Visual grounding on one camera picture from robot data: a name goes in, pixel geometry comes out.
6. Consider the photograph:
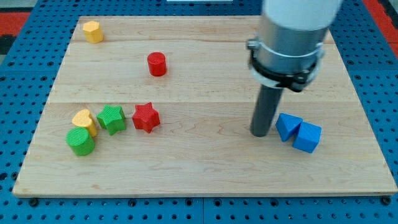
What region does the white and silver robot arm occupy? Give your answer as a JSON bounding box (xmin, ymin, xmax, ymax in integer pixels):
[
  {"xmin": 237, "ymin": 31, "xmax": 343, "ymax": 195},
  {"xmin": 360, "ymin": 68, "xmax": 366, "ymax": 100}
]
[{"xmin": 246, "ymin": 0, "xmax": 342, "ymax": 92}]

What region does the red star block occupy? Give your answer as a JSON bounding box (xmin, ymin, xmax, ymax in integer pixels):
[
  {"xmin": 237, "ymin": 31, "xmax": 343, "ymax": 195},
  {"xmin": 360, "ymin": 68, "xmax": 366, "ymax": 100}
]
[{"xmin": 132, "ymin": 102, "xmax": 160, "ymax": 133}]

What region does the light wooden board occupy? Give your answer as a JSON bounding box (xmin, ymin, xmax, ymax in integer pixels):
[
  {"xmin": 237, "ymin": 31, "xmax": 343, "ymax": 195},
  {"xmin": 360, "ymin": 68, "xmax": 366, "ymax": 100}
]
[{"xmin": 12, "ymin": 16, "xmax": 397, "ymax": 198}]

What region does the red cylinder block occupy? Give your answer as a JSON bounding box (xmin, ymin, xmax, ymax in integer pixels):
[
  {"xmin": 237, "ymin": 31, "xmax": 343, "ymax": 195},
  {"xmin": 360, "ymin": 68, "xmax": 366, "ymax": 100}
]
[{"xmin": 147, "ymin": 52, "xmax": 167, "ymax": 77}]

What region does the dark grey cylindrical pointer rod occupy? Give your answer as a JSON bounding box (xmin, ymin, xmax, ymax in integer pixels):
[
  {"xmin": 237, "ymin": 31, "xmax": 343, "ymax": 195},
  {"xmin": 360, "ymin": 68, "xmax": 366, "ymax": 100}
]
[{"xmin": 250, "ymin": 85, "xmax": 283, "ymax": 137}]

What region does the green star block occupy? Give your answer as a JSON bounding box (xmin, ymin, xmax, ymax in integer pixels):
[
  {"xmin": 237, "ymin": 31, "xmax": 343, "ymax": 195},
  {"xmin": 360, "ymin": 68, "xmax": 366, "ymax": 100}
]
[{"xmin": 96, "ymin": 105, "xmax": 126, "ymax": 136}]

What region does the blue triangle block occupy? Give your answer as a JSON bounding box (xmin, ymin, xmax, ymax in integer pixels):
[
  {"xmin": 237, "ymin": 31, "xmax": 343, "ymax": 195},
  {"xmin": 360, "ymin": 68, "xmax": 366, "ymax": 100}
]
[{"xmin": 275, "ymin": 113, "xmax": 303, "ymax": 142}]

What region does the blue cube block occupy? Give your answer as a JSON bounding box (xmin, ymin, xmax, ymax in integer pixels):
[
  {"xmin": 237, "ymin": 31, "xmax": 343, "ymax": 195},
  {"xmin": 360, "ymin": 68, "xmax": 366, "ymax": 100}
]
[{"xmin": 293, "ymin": 122, "xmax": 322, "ymax": 153}]

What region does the yellow heart block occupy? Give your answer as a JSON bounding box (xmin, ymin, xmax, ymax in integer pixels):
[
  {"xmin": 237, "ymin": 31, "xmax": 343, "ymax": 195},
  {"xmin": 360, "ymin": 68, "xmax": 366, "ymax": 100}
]
[{"xmin": 72, "ymin": 109, "xmax": 98, "ymax": 137}]

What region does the green cylinder block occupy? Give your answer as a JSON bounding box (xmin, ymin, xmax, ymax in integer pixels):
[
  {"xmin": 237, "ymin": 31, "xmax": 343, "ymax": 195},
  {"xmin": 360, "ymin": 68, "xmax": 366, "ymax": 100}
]
[{"xmin": 65, "ymin": 127, "xmax": 95, "ymax": 156}]

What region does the yellow hexagon block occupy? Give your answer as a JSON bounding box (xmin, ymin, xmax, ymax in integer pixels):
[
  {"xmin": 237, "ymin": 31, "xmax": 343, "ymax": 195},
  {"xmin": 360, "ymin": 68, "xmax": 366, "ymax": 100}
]
[{"xmin": 83, "ymin": 21, "xmax": 104, "ymax": 44}]

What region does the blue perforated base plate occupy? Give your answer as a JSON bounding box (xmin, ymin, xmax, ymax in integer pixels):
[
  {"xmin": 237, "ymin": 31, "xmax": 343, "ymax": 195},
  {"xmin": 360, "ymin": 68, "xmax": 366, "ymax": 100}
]
[{"xmin": 1, "ymin": 0, "xmax": 397, "ymax": 223}]

